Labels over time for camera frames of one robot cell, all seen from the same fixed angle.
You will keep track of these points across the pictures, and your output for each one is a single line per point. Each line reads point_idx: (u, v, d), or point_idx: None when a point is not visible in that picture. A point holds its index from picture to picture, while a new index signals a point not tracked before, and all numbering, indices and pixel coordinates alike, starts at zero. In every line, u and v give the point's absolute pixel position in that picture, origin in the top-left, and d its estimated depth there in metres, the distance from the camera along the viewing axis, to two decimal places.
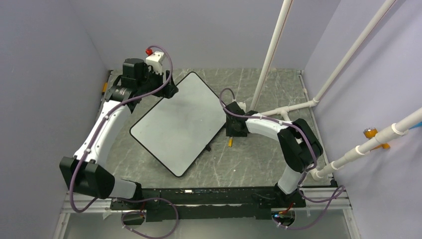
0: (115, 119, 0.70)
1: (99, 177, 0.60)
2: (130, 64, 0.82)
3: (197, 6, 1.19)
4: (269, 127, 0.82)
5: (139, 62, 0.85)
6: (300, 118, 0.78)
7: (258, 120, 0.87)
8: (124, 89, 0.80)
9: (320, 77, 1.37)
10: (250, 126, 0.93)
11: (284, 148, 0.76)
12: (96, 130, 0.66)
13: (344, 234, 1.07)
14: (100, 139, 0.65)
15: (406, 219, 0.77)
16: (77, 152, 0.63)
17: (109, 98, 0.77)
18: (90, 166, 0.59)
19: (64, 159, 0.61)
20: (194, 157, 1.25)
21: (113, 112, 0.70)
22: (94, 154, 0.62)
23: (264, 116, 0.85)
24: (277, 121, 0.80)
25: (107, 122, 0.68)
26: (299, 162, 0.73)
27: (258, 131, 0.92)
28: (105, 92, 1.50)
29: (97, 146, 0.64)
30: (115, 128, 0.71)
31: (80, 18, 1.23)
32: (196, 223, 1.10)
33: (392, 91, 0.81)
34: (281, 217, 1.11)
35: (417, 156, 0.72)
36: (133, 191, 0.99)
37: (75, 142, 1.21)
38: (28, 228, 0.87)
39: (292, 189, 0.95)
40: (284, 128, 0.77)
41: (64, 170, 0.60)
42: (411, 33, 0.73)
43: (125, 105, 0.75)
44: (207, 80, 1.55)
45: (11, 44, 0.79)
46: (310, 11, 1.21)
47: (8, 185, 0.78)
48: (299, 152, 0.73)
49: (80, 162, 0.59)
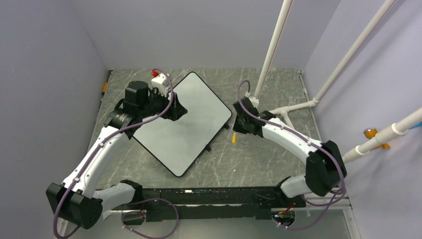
0: (109, 147, 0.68)
1: (84, 208, 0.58)
2: (133, 89, 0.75)
3: (197, 7, 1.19)
4: (293, 144, 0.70)
5: (143, 86, 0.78)
6: (329, 141, 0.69)
7: (277, 129, 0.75)
8: (124, 115, 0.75)
9: (320, 77, 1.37)
10: (264, 133, 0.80)
11: (308, 172, 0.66)
12: (88, 158, 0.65)
13: (344, 234, 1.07)
14: (91, 168, 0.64)
15: (406, 219, 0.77)
16: (67, 179, 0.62)
17: (108, 124, 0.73)
18: (76, 197, 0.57)
19: (52, 184, 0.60)
20: (194, 156, 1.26)
21: (109, 139, 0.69)
22: (82, 184, 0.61)
23: (287, 126, 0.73)
24: (305, 139, 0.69)
25: (101, 149, 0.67)
26: (323, 189, 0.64)
27: (273, 139, 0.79)
28: (105, 92, 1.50)
29: (86, 175, 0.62)
30: (109, 156, 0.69)
31: (80, 18, 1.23)
32: (196, 223, 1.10)
33: (392, 91, 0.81)
34: (281, 217, 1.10)
35: (417, 156, 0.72)
36: (131, 196, 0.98)
37: (75, 142, 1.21)
38: (28, 228, 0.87)
39: (293, 194, 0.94)
40: (313, 152, 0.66)
41: (51, 197, 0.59)
42: (412, 33, 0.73)
43: (123, 132, 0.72)
44: (207, 80, 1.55)
45: (11, 43, 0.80)
46: (310, 11, 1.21)
47: (9, 184, 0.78)
48: (327, 179, 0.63)
49: (66, 193, 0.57)
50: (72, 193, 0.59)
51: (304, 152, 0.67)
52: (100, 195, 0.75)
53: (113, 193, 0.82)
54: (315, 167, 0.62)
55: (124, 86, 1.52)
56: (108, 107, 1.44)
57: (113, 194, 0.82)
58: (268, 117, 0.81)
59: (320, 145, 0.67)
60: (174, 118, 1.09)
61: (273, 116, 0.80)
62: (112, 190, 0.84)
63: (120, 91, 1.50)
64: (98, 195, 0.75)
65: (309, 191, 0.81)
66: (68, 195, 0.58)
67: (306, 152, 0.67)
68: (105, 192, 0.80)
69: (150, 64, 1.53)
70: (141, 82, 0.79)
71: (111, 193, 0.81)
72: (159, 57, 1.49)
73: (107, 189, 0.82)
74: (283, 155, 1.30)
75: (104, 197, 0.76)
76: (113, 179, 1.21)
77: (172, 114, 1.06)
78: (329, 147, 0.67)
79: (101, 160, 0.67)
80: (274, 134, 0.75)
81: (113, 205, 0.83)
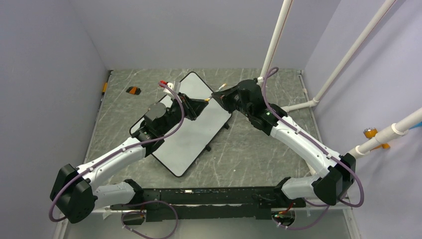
0: (130, 154, 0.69)
1: (81, 199, 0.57)
2: (151, 115, 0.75)
3: (197, 7, 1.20)
4: (309, 153, 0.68)
5: (162, 111, 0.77)
6: (348, 153, 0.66)
7: (292, 133, 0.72)
8: (148, 135, 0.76)
9: (320, 77, 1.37)
10: (274, 134, 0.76)
11: (320, 185, 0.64)
12: (108, 155, 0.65)
13: (344, 233, 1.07)
14: (106, 165, 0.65)
15: (407, 220, 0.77)
16: (81, 166, 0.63)
17: (134, 136, 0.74)
18: (81, 184, 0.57)
19: (67, 166, 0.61)
20: (194, 157, 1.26)
21: (131, 148, 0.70)
22: (92, 176, 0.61)
23: (302, 131, 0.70)
24: (325, 151, 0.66)
25: (122, 153, 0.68)
26: (334, 202, 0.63)
27: (283, 142, 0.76)
28: (105, 92, 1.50)
29: (100, 169, 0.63)
30: (124, 162, 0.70)
31: (80, 19, 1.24)
32: (196, 223, 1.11)
33: (393, 90, 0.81)
34: (281, 217, 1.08)
35: (417, 155, 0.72)
36: (129, 198, 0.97)
37: (74, 142, 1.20)
38: (27, 228, 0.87)
39: (295, 196, 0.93)
40: (332, 167, 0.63)
41: (60, 177, 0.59)
42: (412, 32, 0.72)
43: (143, 147, 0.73)
44: (207, 80, 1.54)
45: (10, 44, 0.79)
46: (311, 11, 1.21)
47: (9, 184, 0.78)
48: (339, 194, 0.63)
49: (77, 176, 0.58)
50: (80, 180, 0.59)
51: (322, 166, 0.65)
52: (98, 192, 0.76)
53: (111, 193, 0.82)
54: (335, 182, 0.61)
55: (124, 86, 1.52)
56: (108, 107, 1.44)
57: (111, 194, 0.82)
58: (279, 114, 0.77)
59: (340, 159, 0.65)
60: (195, 117, 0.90)
61: (285, 115, 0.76)
62: (111, 188, 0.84)
63: (120, 91, 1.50)
64: (97, 192, 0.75)
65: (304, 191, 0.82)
66: (75, 180, 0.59)
67: (325, 166, 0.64)
68: (104, 189, 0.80)
69: (150, 64, 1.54)
70: (160, 105, 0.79)
71: (109, 192, 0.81)
72: (159, 57, 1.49)
73: (107, 187, 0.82)
74: (283, 156, 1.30)
75: (101, 195, 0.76)
76: (113, 179, 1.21)
77: (191, 113, 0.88)
78: (347, 161, 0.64)
79: (116, 163, 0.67)
80: (288, 138, 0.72)
81: (110, 203, 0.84)
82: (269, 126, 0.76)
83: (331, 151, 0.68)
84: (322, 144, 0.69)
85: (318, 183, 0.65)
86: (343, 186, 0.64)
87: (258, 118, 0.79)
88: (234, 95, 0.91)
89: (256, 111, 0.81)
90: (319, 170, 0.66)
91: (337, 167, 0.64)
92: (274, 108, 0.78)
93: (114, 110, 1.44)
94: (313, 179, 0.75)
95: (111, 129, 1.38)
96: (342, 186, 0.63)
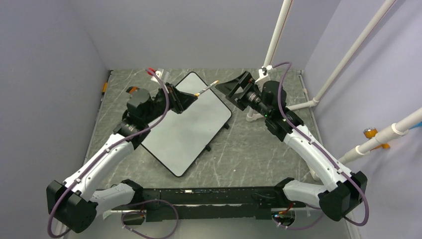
0: (116, 152, 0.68)
1: (79, 209, 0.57)
2: (135, 102, 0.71)
3: (197, 7, 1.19)
4: (319, 164, 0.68)
5: (146, 97, 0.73)
6: (360, 172, 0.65)
7: (306, 143, 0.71)
8: (133, 126, 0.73)
9: (320, 77, 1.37)
10: (287, 141, 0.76)
11: (327, 198, 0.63)
12: (93, 160, 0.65)
13: (344, 234, 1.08)
14: (93, 172, 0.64)
15: (407, 220, 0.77)
16: (68, 179, 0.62)
17: (117, 131, 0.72)
18: (74, 197, 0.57)
19: (53, 182, 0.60)
20: (194, 156, 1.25)
21: (115, 146, 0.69)
22: (82, 186, 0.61)
23: (317, 144, 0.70)
24: (336, 166, 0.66)
25: (107, 155, 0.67)
26: (339, 219, 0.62)
27: (295, 149, 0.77)
28: (105, 92, 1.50)
29: (88, 178, 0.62)
30: (113, 162, 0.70)
31: (80, 19, 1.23)
32: (196, 222, 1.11)
33: (392, 91, 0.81)
34: (281, 218, 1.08)
35: (417, 155, 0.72)
36: (130, 198, 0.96)
37: (74, 142, 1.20)
38: (27, 228, 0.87)
39: (294, 197, 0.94)
40: (341, 183, 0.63)
41: (49, 194, 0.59)
42: (411, 32, 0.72)
43: (129, 141, 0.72)
44: (207, 80, 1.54)
45: (10, 45, 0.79)
46: (311, 11, 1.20)
47: (9, 184, 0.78)
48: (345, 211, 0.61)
49: (65, 191, 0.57)
50: (70, 194, 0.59)
51: (331, 179, 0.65)
52: (97, 198, 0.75)
53: (110, 196, 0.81)
54: (341, 199, 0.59)
55: (124, 86, 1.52)
56: (108, 107, 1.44)
57: (111, 197, 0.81)
58: (295, 122, 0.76)
59: (351, 176, 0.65)
60: (182, 110, 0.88)
61: (301, 124, 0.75)
62: (109, 192, 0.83)
63: (120, 91, 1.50)
64: (96, 198, 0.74)
65: (307, 198, 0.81)
66: (66, 195, 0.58)
67: (334, 180, 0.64)
68: (102, 194, 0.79)
69: (150, 64, 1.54)
70: (143, 92, 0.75)
71: (108, 195, 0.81)
72: (159, 58, 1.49)
73: (103, 191, 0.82)
74: (283, 156, 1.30)
75: (101, 200, 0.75)
76: (113, 179, 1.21)
77: (177, 106, 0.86)
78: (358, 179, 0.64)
79: (105, 166, 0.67)
80: (301, 146, 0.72)
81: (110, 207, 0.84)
82: (283, 133, 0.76)
83: (342, 167, 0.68)
84: (336, 159, 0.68)
85: (326, 195, 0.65)
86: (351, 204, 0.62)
87: (274, 123, 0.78)
88: (249, 95, 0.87)
89: (274, 115, 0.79)
90: (328, 183, 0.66)
91: (346, 183, 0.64)
92: (291, 114, 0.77)
93: (114, 110, 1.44)
94: (319, 190, 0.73)
95: (112, 129, 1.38)
96: (349, 204, 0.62)
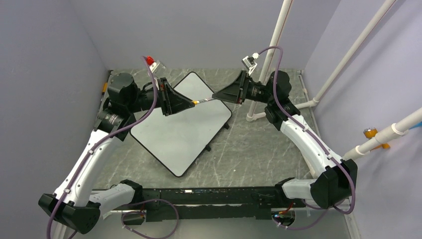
0: (100, 153, 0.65)
1: (77, 217, 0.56)
2: (116, 88, 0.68)
3: (197, 7, 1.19)
4: (311, 151, 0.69)
5: (129, 81, 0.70)
6: (351, 160, 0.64)
7: (299, 130, 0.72)
8: (114, 116, 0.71)
9: (320, 77, 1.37)
10: (283, 130, 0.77)
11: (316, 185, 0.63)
12: (79, 167, 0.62)
13: (344, 233, 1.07)
14: (82, 178, 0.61)
15: (407, 221, 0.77)
16: (58, 189, 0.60)
17: (97, 128, 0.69)
18: (67, 208, 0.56)
19: (44, 196, 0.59)
20: (194, 156, 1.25)
21: (98, 146, 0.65)
22: (73, 195, 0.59)
23: (309, 130, 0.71)
24: (326, 151, 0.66)
25: (91, 157, 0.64)
26: (327, 206, 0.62)
27: (289, 137, 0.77)
28: (105, 92, 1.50)
29: (77, 185, 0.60)
30: (101, 162, 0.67)
31: (80, 19, 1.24)
32: (196, 223, 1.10)
33: (393, 91, 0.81)
34: (281, 217, 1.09)
35: (417, 155, 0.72)
36: (132, 197, 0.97)
37: (74, 142, 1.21)
38: (27, 228, 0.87)
39: (292, 195, 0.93)
40: (330, 169, 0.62)
41: (44, 208, 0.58)
42: (411, 32, 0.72)
43: (114, 136, 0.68)
44: (207, 80, 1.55)
45: (10, 45, 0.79)
46: (311, 11, 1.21)
47: (10, 184, 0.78)
48: (333, 197, 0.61)
49: (58, 203, 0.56)
50: (63, 206, 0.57)
51: (320, 165, 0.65)
52: (99, 199, 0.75)
53: (111, 196, 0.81)
54: (328, 184, 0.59)
55: None
56: None
57: (112, 197, 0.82)
58: (292, 112, 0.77)
59: (341, 163, 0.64)
60: (169, 112, 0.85)
61: (297, 113, 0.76)
62: (110, 192, 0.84)
63: None
64: (97, 198, 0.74)
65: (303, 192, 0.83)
66: (59, 207, 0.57)
67: (323, 165, 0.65)
68: (103, 195, 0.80)
69: None
70: (125, 76, 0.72)
71: (109, 196, 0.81)
72: (159, 58, 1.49)
73: (104, 192, 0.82)
74: (283, 156, 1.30)
75: (103, 201, 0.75)
76: (113, 179, 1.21)
77: (165, 107, 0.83)
78: (348, 166, 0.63)
79: (93, 169, 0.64)
80: (295, 134, 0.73)
81: (113, 207, 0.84)
82: (279, 121, 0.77)
83: (334, 153, 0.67)
84: (327, 145, 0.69)
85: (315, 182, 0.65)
86: (341, 192, 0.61)
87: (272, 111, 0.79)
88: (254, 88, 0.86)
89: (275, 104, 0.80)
90: (317, 169, 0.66)
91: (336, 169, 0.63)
92: (289, 105, 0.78)
93: None
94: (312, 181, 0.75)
95: None
96: (338, 191, 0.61)
